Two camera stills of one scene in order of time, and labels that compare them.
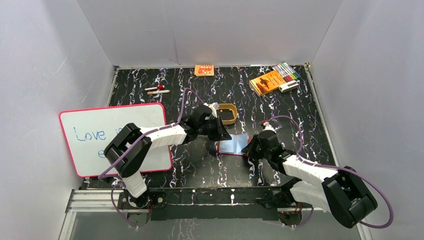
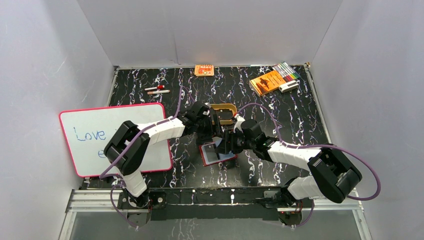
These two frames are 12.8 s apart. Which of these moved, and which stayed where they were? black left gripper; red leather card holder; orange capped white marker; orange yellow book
Moved: red leather card holder
Stayed: black left gripper; orange capped white marker; orange yellow book
